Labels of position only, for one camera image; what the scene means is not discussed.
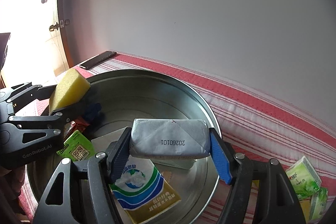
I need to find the blue wave tissue pack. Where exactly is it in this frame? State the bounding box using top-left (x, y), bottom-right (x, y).
top-left (110, 156), bottom-right (181, 223)

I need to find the red striped bed cover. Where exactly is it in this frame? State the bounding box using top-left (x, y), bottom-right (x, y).
top-left (19, 51), bottom-right (336, 224)

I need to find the green white tissue pack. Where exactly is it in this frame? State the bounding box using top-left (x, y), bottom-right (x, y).
top-left (309, 187), bottom-right (329, 220)

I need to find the black smartphone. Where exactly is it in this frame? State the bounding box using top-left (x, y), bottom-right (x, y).
top-left (79, 51), bottom-right (117, 70)

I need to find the red snack packet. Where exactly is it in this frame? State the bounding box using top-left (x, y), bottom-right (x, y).
top-left (64, 117), bottom-right (89, 140)

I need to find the white silver pack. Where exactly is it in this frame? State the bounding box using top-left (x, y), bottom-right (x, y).
top-left (129, 119), bottom-right (211, 159)

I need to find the blue fabric scrap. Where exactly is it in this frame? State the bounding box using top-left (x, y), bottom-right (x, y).
top-left (82, 103), bottom-right (102, 123)

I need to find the large yellow sponge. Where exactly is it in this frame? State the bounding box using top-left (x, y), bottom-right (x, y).
top-left (49, 68), bottom-right (91, 114)

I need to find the yellow packet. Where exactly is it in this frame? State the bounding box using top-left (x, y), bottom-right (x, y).
top-left (299, 199), bottom-right (310, 223)

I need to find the green leaf tissue pack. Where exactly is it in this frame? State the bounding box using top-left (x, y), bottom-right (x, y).
top-left (285, 156), bottom-right (322, 200)

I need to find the round metal cookie tin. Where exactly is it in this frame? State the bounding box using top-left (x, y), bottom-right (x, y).
top-left (34, 69), bottom-right (219, 223)

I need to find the wooden door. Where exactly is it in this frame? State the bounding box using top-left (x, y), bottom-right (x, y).
top-left (1, 0), bottom-right (69, 86)

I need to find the green QR tissue pack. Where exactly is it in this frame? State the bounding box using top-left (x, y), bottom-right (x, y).
top-left (57, 130), bottom-right (95, 161)

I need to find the white tissue pack in tin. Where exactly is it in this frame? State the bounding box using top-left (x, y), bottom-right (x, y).
top-left (91, 127), bottom-right (197, 170)

